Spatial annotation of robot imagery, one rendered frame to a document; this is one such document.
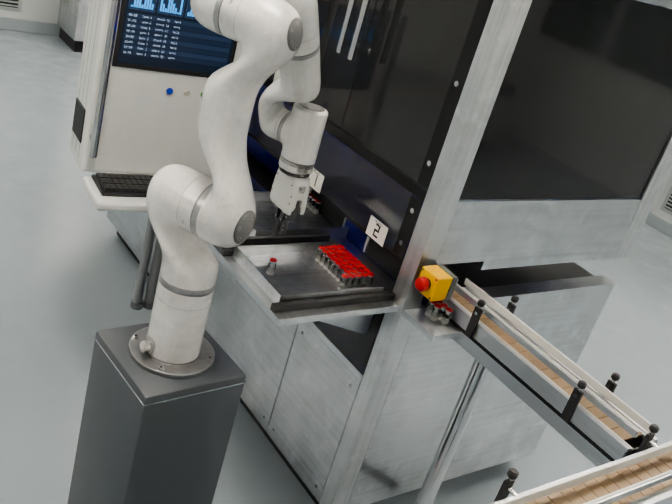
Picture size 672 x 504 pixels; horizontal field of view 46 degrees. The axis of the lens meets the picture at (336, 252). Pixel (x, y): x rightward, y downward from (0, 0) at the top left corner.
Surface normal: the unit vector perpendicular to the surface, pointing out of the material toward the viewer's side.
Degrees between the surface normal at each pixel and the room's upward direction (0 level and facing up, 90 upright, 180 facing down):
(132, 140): 90
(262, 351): 90
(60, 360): 0
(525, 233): 90
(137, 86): 90
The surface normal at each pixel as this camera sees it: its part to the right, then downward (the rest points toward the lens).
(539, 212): 0.54, 0.49
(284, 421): -0.80, 0.04
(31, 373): 0.26, -0.87
